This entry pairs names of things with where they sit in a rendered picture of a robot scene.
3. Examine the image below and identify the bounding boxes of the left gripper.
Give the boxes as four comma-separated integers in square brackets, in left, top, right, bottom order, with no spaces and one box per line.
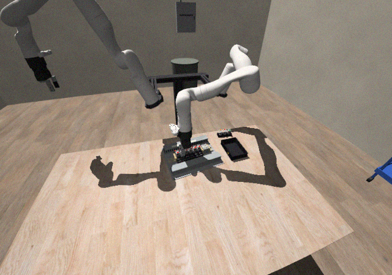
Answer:
[169,122,192,157]

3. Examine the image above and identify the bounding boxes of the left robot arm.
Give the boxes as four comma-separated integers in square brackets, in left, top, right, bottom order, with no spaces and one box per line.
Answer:
[176,45,260,124]

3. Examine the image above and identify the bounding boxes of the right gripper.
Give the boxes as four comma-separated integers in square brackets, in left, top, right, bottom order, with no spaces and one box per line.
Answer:
[20,45,60,92]

